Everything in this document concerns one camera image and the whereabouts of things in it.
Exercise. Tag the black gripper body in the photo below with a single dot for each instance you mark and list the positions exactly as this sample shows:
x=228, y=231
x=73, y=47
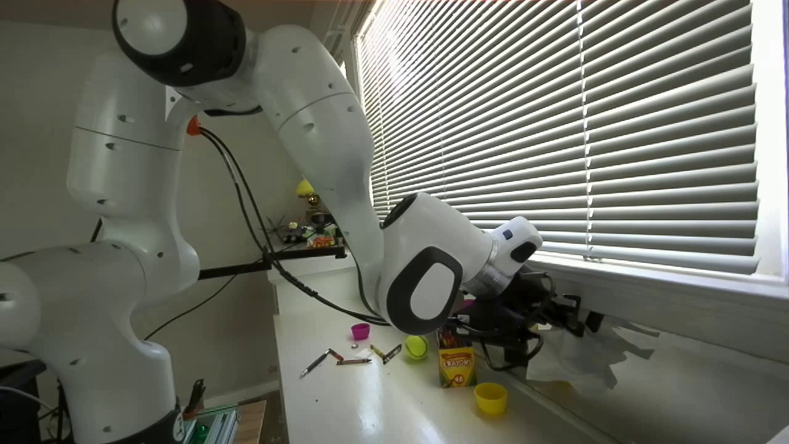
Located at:
x=526, y=310

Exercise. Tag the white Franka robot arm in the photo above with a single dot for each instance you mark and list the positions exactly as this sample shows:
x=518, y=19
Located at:
x=312, y=123

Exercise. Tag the white window sill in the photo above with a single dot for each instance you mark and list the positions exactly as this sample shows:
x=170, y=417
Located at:
x=657, y=274

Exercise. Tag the small yellow cup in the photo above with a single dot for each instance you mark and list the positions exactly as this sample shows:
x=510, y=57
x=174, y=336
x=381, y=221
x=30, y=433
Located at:
x=492, y=401

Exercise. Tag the yellow-green tennis ball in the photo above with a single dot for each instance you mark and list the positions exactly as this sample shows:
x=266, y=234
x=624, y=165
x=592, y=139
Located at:
x=414, y=348

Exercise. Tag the black crayon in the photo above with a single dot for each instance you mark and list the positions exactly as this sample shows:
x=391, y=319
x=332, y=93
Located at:
x=391, y=356

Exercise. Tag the small magenta cup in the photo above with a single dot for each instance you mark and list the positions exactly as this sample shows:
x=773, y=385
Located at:
x=361, y=332

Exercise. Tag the brown crayon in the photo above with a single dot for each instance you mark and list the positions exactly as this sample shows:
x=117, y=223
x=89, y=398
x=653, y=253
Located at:
x=355, y=361

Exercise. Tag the orange crayon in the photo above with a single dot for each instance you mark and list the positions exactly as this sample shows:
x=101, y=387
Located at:
x=336, y=356

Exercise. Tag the large white window blinds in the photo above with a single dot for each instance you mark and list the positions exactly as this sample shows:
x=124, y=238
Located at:
x=618, y=123

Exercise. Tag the black and silver pen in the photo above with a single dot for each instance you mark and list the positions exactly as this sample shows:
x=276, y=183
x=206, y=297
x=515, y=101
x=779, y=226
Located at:
x=314, y=363

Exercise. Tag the black horizontal bar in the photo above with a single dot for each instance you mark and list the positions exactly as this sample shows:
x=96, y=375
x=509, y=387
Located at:
x=238, y=268

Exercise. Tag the green and white books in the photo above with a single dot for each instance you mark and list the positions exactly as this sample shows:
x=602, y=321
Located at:
x=211, y=426

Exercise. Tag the dark side stand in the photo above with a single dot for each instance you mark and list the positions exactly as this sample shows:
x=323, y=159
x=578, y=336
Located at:
x=20, y=403

